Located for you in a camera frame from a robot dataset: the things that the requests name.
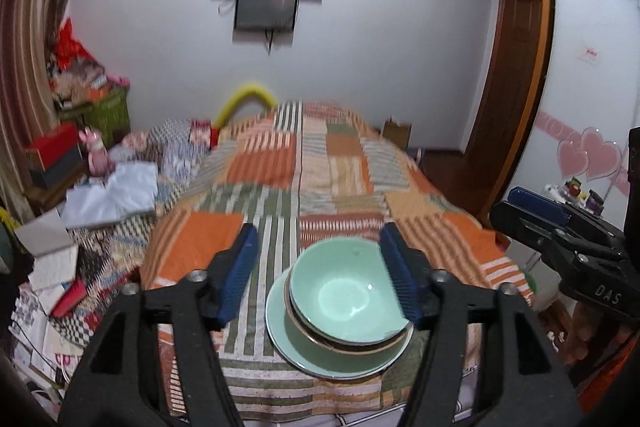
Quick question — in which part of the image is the mint green plate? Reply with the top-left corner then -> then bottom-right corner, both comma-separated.
265,269 -> 413,381

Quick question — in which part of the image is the light blue plastic bag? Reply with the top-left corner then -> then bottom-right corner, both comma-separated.
61,161 -> 158,229

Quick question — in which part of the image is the red notebook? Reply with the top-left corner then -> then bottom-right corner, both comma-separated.
49,277 -> 87,319

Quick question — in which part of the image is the mint green bowl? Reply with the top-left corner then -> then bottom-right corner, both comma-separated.
288,237 -> 408,346

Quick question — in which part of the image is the right hand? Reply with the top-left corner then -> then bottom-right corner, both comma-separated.
562,300 -> 637,365

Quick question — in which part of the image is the striped brown curtain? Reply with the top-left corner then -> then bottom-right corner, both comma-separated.
1,0 -> 68,221

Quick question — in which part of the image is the red fabric on box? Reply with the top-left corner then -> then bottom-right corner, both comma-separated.
53,18 -> 94,70

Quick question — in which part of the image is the patchwork striped bedspread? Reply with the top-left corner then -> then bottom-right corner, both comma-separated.
140,102 -> 532,423

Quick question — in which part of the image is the wooden door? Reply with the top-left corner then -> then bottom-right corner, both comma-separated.
452,0 -> 554,223

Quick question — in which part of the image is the white wardrobe with stickers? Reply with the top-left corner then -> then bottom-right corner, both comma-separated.
511,0 -> 639,228

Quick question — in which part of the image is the pink plush toy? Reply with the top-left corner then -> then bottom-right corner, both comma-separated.
78,127 -> 114,176

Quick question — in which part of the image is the small monitor under television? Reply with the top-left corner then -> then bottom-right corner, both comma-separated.
234,0 -> 298,32

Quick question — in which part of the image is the checkered patchwork quilt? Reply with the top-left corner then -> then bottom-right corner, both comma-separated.
49,117 -> 222,348

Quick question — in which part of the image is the open white book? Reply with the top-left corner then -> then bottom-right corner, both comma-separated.
15,209 -> 78,291

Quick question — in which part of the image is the white spotted bowl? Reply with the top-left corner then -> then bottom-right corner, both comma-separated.
285,296 -> 414,350

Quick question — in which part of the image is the yellow foam tube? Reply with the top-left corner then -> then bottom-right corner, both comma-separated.
212,81 -> 278,129

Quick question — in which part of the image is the dark grey box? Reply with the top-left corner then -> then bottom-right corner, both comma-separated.
29,145 -> 84,190

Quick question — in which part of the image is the red box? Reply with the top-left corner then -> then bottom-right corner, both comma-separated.
25,122 -> 79,170

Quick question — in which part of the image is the green storage box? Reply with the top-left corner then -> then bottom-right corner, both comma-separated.
58,87 -> 131,148

